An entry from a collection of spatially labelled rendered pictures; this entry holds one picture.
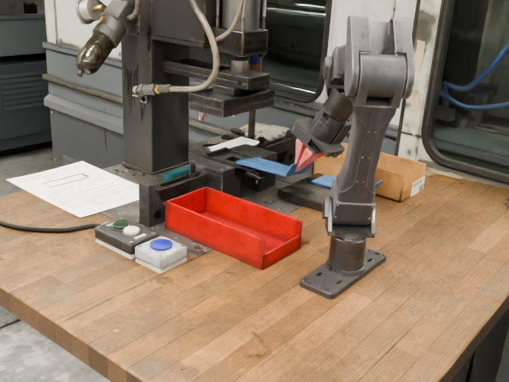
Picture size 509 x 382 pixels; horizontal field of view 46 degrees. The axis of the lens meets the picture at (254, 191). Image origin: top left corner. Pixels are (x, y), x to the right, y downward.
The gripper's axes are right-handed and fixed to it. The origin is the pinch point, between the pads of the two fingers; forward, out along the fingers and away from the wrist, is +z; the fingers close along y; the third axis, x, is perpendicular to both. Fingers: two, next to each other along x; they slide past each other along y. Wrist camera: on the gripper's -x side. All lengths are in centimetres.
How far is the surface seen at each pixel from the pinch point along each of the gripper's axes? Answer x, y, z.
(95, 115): -66, 130, 96
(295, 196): -7.1, -0.2, 10.0
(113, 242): 36.6, 6.0, 18.0
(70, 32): -69, 167, 77
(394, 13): -60, 29, -23
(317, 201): -7.8, -5.1, 6.9
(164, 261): 35.3, -4.9, 11.9
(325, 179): -20.0, 1.3, 8.4
